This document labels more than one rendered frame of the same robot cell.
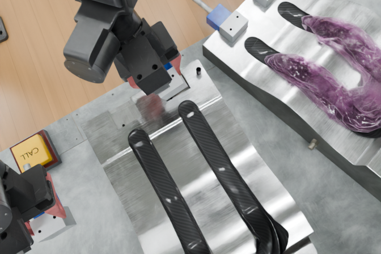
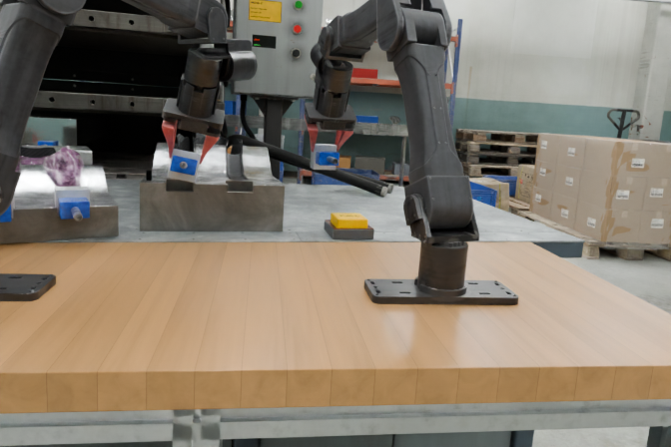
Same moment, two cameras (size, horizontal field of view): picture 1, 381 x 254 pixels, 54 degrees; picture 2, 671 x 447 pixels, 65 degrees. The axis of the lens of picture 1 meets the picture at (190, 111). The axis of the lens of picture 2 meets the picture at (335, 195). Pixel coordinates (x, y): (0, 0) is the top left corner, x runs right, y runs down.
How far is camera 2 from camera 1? 134 cm
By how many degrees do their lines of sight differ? 96
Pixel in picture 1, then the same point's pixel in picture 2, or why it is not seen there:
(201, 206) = (216, 163)
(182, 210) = (231, 169)
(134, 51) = not seen: hidden behind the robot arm
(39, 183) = (310, 108)
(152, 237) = (260, 164)
